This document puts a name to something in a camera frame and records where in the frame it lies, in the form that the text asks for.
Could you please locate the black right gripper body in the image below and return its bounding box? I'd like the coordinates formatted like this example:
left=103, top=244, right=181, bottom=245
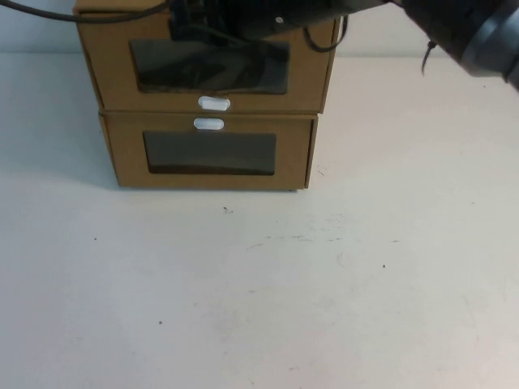
left=202, top=0, right=350, bottom=45

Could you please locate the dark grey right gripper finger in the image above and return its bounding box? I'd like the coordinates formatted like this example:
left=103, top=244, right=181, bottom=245
left=169, top=6, right=195, bottom=42

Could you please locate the black zip tie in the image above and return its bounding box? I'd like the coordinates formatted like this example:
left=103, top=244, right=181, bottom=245
left=420, top=39, right=438, bottom=79

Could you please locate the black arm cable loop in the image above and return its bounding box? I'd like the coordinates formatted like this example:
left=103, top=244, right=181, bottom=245
left=301, top=15, right=350, bottom=53

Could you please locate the white plastic drawer handle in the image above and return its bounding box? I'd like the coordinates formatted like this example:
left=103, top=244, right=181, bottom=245
left=192, top=117, right=225, bottom=132
left=196, top=95, right=233, bottom=112

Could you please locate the long black cable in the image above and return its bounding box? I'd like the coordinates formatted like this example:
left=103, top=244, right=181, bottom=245
left=0, top=0, right=174, bottom=22

